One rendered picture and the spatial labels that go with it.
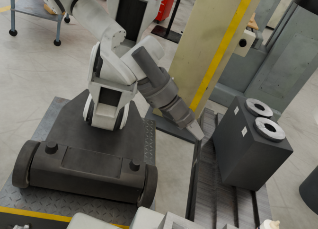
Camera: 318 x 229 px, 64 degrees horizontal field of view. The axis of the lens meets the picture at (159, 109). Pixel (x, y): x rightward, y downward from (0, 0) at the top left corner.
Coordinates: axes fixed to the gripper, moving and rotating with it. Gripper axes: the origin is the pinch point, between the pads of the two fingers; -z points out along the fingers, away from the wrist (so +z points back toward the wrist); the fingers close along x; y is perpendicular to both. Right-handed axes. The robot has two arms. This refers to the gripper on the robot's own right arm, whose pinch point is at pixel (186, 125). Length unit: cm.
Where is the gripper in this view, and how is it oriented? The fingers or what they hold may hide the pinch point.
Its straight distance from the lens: 72.5
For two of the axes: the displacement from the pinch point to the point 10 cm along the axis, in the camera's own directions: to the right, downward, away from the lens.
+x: 4.1, 2.0, -8.9
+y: 7.2, -6.7, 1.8
